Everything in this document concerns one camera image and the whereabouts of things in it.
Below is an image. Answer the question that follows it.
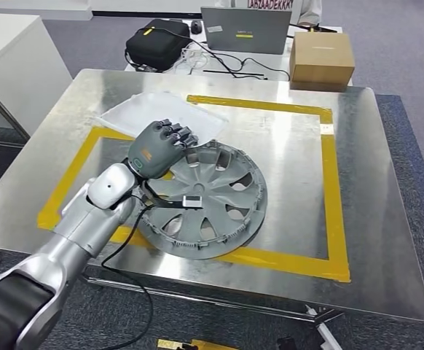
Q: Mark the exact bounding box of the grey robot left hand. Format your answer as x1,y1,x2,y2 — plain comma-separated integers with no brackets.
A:
127,118,200,181

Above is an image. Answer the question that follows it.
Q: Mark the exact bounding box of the stainless steel workbench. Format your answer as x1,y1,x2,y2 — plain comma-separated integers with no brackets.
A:
0,68,424,325

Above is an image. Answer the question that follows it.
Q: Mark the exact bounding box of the grey wheel hubcap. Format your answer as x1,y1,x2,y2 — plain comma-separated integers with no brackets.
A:
133,139,269,261

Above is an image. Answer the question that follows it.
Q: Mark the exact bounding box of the black carry bag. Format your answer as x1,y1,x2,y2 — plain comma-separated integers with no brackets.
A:
125,18,194,73

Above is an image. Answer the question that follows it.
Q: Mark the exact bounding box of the grey laptop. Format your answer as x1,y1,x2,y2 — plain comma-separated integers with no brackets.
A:
200,6,293,56

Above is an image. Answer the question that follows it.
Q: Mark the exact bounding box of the white cabinet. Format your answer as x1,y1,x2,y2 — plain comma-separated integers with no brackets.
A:
0,12,74,142

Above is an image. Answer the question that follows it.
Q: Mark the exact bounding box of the white desk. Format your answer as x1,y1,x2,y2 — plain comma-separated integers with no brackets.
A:
124,17,355,88

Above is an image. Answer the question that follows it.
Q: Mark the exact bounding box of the yellow floor tape outline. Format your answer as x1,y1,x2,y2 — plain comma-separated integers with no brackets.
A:
157,338,235,350

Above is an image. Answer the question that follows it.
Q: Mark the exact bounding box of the brown cardboard box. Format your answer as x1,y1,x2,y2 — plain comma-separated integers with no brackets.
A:
289,31,356,93

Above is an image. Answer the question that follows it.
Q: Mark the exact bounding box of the yellow tape rectangle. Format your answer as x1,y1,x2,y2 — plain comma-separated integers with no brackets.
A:
37,94,352,284

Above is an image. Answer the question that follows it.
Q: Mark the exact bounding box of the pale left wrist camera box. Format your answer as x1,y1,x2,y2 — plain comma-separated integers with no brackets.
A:
181,194,203,211

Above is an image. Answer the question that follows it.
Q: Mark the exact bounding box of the white coiled cable bundle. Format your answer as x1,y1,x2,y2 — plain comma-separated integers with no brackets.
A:
175,45,213,77

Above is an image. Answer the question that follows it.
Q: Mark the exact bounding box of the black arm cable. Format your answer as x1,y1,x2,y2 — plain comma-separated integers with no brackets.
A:
101,192,155,350

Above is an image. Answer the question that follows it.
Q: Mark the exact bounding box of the black desk cable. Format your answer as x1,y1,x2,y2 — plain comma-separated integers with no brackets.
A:
144,26,291,82

